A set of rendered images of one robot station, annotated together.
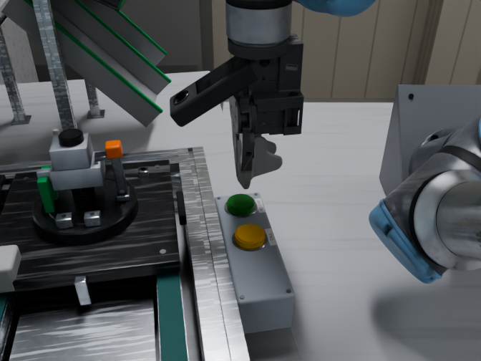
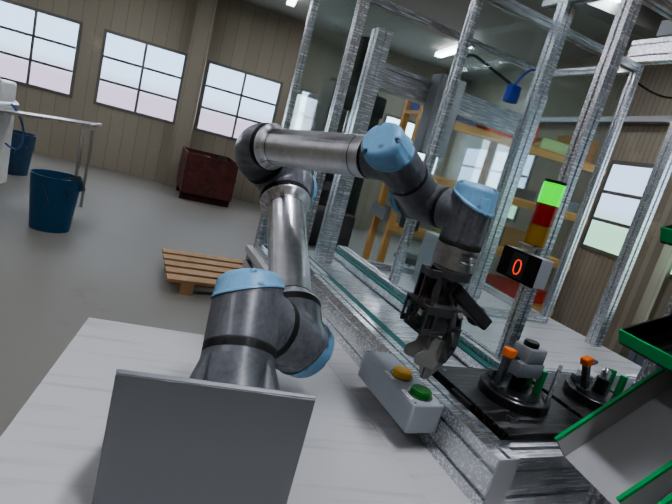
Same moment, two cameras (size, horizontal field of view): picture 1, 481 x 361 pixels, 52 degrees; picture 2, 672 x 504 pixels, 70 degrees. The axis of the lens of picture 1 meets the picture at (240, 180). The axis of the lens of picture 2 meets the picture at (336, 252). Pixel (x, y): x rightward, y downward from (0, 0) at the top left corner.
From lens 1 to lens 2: 1.38 m
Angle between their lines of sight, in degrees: 131
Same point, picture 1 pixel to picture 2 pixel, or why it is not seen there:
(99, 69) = (621, 401)
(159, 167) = (506, 425)
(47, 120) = not seen: outside the picture
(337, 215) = (332, 472)
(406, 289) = not seen: hidden behind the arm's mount
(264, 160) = (415, 345)
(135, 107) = (579, 436)
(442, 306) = not seen: hidden behind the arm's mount
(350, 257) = (319, 433)
